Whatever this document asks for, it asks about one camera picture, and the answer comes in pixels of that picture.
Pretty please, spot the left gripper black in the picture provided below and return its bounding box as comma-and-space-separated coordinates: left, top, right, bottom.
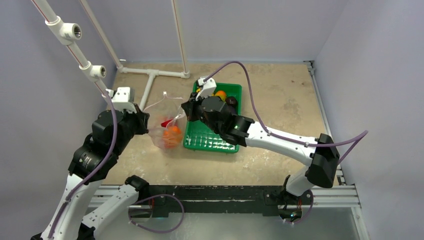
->
113, 102, 150, 155

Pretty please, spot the peach fruit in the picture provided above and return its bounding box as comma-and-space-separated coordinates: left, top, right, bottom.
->
163, 125, 183, 141

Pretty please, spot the clear zip top bag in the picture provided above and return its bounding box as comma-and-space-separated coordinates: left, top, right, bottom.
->
144, 91, 186, 151

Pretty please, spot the red tomato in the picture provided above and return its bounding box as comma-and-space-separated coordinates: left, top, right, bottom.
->
160, 118, 175, 128

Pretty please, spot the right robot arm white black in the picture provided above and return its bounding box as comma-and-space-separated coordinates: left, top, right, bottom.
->
181, 92, 340, 204

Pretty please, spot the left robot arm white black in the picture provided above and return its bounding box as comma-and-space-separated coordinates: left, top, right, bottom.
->
31, 109, 150, 240

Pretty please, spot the green plastic tray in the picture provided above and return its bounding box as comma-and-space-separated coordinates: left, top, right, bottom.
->
182, 83, 243, 154

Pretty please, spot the green orange mango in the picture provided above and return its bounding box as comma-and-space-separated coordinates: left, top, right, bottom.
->
214, 90, 227, 102

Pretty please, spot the dark purple plum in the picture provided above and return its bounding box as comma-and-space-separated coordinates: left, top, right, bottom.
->
225, 96, 239, 108

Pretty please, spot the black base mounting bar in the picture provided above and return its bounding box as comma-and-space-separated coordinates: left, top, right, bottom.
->
143, 185, 303, 222

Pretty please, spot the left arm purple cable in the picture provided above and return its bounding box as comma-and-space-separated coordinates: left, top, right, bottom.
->
46, 87, 119, 240

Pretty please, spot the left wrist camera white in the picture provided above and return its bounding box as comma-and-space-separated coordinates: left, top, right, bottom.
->
106, 86, 137, 114

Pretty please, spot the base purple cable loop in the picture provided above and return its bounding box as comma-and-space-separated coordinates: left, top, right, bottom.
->
127, 194, 185, 235

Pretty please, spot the white PVC pipe frame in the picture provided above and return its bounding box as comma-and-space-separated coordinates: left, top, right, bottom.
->
31, 0, 190, 110

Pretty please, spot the aluminium frame rail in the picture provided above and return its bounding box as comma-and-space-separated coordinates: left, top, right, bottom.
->
86, 60, 370, 240

